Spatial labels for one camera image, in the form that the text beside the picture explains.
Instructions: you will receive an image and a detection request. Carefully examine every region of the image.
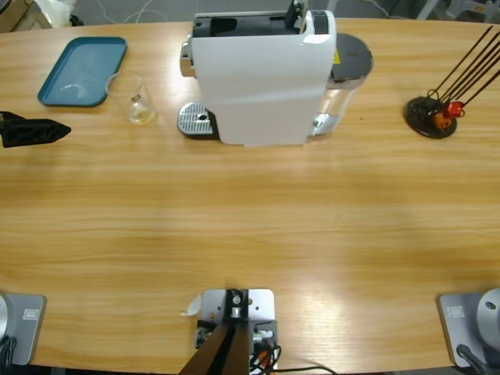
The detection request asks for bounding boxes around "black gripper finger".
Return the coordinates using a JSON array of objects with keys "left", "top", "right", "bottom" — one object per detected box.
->
[{"left": 0, "top": 111, "right": 72, "bottom": 148}]

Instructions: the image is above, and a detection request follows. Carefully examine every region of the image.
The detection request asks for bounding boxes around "clear drinking glass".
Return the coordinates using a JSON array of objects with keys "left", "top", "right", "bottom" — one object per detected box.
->
[{"left": 105, "top": 70, "right": 158, "bottom": 125}]

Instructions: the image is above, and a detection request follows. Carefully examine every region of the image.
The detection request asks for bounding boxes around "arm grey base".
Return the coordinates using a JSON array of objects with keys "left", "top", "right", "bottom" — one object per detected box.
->
[
  {"left": 0, "top": 292, "right": 47, "bottom": 366},
  {"left": 436, "top": 287, "right": 500, "bottom": 368}
]

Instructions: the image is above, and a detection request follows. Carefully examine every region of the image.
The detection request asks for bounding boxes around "white capsule coffee machine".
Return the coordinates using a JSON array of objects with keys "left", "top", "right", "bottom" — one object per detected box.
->
[{"left": 179, "top": 9, "right": 338, "bottom": 148}]

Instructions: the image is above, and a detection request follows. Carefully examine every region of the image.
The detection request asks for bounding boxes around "teal plastic tray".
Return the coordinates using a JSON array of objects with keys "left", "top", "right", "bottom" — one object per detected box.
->
[{"left": 37, "top": 36, "right": 129, "bottom": 109}]

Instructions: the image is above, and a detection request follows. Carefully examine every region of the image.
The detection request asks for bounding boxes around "cardboard box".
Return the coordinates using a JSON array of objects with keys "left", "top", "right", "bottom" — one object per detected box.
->
[{"left": 0, "top": 0, "right": 34, "bottom": 33}]

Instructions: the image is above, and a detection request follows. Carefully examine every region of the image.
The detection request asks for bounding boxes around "white plastic bag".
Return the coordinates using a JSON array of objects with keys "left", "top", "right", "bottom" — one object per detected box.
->
[{"left": 33, "top": 0, "right": 77, "bottom": 27}]

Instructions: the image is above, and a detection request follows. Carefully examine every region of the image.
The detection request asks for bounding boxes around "white tape tab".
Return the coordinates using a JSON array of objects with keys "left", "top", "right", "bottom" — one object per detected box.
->
[{"left": 179, "top": 295, "right": 203, "bottom": 317}]

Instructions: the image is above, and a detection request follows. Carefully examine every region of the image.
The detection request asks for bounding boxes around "clear water tank black lid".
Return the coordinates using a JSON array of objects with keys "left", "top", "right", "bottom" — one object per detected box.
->
[{"left": 310, "top": 33, "right": 374, "bottom": 137}]

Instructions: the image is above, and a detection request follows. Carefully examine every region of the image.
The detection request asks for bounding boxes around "black capsule holder with rods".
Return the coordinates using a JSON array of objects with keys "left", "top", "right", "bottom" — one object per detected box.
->
[{"left": 404, "top": 25, "right": 500, "bottom": 138}]

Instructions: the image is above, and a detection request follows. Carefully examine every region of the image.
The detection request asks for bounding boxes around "white floor cable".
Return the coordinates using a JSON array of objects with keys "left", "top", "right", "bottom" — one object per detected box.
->
[
  {"left": 95, "top": 0, "right": 177, "bottom": 25},
  {"left": 366, "top": 0, "right": 391, "bottom": 19}
]

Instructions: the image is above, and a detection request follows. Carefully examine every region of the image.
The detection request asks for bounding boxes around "black base cable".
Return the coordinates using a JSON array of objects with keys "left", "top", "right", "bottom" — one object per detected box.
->
[
  {"left": 455, "top": 343, "right": 489, "bottom": 375},
  {"left": 0, "top": 335, "right": 17, "bottom": 368}
]

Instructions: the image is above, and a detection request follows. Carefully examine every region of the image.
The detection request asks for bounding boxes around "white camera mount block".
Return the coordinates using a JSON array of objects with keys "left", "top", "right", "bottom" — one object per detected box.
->
[{"left": 195, "top": 287, "right": 279, "bottom": 375}]

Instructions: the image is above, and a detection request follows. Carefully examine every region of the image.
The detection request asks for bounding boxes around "dark camera post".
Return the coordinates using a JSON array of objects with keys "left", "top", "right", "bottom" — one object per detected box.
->
[{"left": 181, "top": 288, "right": 251, "bottom": 375}]

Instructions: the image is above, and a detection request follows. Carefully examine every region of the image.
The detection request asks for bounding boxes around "orange and black cable bundle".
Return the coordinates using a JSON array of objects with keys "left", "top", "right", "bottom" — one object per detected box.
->
[{"left": 249, "top": 343, "right": 282, "bottom": 375}]

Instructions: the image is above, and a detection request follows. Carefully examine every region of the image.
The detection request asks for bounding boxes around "thin black cable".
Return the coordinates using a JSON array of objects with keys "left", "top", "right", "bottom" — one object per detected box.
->
[{"left": 273, "top": 365, "right": 337, "bottom": 375}]

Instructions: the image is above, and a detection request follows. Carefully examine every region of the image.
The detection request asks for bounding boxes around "white metal frame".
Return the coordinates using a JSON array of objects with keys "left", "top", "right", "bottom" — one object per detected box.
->
[{"left": 413, "top": 0, "right": 500, "bottom": 20}]

